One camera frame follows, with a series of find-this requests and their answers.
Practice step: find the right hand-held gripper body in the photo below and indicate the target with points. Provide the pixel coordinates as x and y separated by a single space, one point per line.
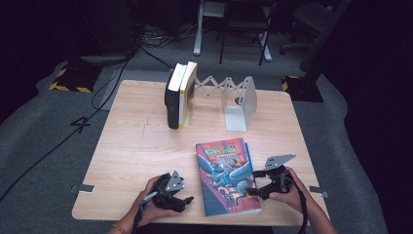
279 182

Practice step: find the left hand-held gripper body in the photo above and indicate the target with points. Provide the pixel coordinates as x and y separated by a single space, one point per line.
165 195

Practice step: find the red and blue illustrated book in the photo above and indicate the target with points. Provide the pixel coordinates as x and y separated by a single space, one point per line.
227 178

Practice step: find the white expandable metal bookend rack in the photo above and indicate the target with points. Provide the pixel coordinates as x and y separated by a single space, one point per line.
235 118

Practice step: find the black hardcover book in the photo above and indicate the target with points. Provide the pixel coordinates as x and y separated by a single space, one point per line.
172 107

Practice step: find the yellow book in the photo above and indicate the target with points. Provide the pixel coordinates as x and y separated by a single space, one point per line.
185 97

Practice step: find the person's right hand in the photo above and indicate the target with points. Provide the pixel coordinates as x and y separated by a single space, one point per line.
297 196

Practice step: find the person's left hand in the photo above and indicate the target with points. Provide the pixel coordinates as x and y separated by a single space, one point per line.
146 214

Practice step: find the black yellow striped stand base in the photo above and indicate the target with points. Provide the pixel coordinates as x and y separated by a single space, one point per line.
76 78
303 89

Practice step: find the dark slanted stand pole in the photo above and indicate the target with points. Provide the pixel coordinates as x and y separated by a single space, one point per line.
319 42

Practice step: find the black office chair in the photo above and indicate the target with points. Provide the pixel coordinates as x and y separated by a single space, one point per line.
308 19

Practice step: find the dark equipment stand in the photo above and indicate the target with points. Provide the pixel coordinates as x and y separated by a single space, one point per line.
107 32

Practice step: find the black metal chair frame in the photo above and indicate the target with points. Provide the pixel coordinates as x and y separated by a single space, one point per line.
224 35

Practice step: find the white desk frame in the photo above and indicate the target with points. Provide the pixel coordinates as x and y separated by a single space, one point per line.
198 35

